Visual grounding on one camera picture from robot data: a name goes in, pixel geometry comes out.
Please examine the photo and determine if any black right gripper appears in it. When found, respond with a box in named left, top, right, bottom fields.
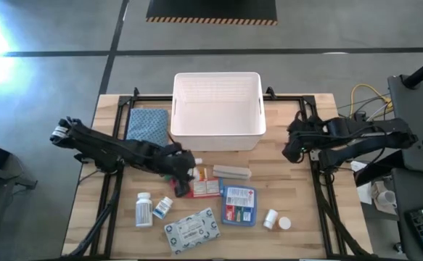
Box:
left=282, top=121, right=316, bottom=164

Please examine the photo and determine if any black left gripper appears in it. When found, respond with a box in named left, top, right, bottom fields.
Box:
left=152, top=143, right=197, bottom=199

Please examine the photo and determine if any red tube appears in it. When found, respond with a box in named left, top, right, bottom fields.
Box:
left=170, top=179, right=194, bottom=199

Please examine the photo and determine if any red white bandage box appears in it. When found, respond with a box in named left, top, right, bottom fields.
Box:
left=191, top=177, right=222, bottom=199

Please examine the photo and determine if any white cylindrical bottle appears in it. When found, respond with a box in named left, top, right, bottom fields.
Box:
left=263, top=208, right=279, bottom=231

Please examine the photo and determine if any white plastic basket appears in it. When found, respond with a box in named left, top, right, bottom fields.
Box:
left=170, top=71, right=267, bottom=152

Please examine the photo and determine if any small blue-label pill bottle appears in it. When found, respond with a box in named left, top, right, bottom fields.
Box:
left=152, top=196, right=174, bottom=220

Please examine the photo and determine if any grey printed gauze packet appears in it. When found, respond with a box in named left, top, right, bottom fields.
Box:
left=163, top=207, right=221, bottom=255

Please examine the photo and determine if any large white pill bottle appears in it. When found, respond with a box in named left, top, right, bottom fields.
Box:
left=135, top=191, right=154, bottom=228

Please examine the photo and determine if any blue first aid kit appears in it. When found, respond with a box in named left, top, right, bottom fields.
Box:
left=221, top=185, right=258, bottom=228

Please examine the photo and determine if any blue patterned cloth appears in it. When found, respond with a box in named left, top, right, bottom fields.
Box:
left=126, top=107, right=171, bottom=148

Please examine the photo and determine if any white paper sheet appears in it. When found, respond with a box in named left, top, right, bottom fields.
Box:
left=350, top=161, right=374, bottom=206

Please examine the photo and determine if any white mug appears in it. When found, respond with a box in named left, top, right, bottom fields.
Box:
left=376, top=188, right=398, bottom=210

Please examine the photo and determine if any black equipment cart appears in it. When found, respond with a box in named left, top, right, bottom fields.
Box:
left=354, top=74, right=423, bottom=261

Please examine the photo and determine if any black hazard-striped floor mat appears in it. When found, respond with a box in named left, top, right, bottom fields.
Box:
left=145, top=0, right=279, bottom=26

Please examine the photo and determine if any black aluminium table frame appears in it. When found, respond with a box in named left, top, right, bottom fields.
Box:
left=65, top=86, right=371, bottom=260

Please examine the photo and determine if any yellow cable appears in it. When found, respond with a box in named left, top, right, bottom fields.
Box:
left=349, top=83, right=394, bottom=119

